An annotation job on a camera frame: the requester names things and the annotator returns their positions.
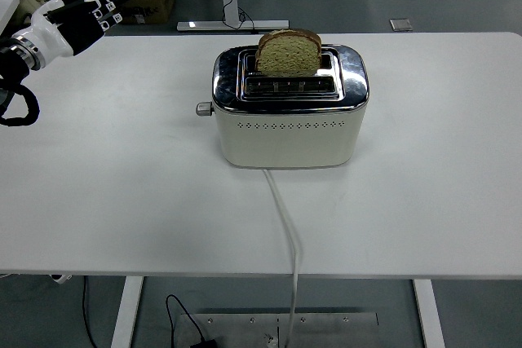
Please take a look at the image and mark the thin black cable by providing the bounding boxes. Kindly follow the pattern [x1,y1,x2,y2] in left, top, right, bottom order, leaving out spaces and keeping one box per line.
[81,276,99,348]

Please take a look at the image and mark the white toaster power cord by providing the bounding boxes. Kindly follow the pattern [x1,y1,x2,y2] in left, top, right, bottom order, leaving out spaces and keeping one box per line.
[262,168,305,348]

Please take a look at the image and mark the white side table top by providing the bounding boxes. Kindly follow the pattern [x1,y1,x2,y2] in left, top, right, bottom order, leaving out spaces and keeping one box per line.
[0,0,20,35]

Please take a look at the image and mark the brown bread slice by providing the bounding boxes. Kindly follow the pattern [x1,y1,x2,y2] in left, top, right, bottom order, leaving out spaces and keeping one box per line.
[254,29,322,78]

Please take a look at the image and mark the cream chrome two-slot toaster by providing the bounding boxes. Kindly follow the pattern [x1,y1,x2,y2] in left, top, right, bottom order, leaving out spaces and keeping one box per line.
[210,43,370,170]

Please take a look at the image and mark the beige cloth bag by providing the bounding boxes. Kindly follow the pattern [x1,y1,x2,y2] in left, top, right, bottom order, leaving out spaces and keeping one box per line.
[18,0,51,25]

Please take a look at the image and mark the white table leg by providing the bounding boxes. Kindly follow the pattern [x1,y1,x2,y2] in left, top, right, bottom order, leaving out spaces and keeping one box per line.
[109,276,144,348]
[412,279,446,348]

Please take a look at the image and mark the grey metal plate with screws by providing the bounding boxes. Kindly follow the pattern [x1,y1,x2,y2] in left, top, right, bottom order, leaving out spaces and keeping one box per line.
[179,311,379,348]

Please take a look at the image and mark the brown cardboard box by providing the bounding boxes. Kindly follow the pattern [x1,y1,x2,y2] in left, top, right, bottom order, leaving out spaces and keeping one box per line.
[117,0,177,25]

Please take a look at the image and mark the black cable with adapter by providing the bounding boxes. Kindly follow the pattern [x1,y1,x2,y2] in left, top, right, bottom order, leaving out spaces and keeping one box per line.
[165,293,219,348]

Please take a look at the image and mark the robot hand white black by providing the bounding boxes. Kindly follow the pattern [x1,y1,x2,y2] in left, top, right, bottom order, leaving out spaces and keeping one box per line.
[24,0,132,66]

